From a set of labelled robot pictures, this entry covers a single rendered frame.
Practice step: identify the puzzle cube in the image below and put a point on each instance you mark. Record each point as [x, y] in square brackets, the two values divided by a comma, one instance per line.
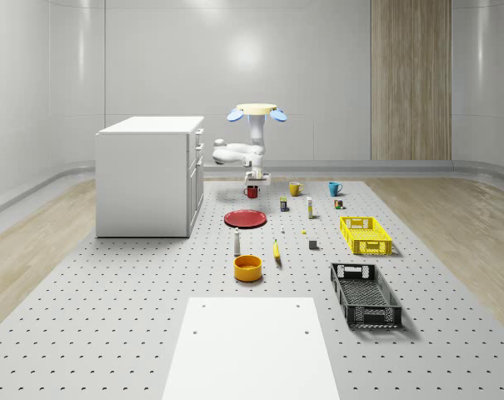
[339, 204]

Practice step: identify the red plate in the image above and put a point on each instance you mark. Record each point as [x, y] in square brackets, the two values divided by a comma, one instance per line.
[245, 219]

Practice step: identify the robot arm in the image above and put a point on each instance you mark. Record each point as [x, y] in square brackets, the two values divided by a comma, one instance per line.
[235, 152]

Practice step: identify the flat-sided can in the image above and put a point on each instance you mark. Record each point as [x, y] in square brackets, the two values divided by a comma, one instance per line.
[283, 205]

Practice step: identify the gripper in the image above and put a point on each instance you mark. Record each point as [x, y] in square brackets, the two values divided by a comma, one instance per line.
[262, 178]

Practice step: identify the white board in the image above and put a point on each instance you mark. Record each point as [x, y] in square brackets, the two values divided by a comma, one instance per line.
[251, 350]

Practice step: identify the yellow bowl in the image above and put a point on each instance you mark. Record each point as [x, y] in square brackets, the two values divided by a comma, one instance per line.
[247, 273]

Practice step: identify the red mug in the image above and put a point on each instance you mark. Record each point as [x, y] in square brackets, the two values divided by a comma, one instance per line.
[252, 194]

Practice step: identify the white cabinet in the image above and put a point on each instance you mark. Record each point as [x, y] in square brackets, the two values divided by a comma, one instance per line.
[143, 187]

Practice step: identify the banana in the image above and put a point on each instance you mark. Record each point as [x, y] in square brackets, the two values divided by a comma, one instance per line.
[276, 251]

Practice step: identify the blue mug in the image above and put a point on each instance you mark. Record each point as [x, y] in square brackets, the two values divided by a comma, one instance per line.
[334, 189]

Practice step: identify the yellow mug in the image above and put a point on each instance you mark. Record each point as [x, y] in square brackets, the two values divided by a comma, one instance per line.
[294, 189]

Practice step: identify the white yellow carton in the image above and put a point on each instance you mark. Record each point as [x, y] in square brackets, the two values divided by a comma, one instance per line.
[309, 208]

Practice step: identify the yellow basket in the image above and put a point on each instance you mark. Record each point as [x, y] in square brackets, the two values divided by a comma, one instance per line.
[366, 246]

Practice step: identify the white bottle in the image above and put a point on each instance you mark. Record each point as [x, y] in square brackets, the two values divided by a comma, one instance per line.
[237, 243]

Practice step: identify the dark grey basket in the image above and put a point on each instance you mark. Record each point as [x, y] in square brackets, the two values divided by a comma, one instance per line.
[372, 316]

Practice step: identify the grey cube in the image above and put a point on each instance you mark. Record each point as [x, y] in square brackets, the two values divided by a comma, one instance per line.
[313, 245]

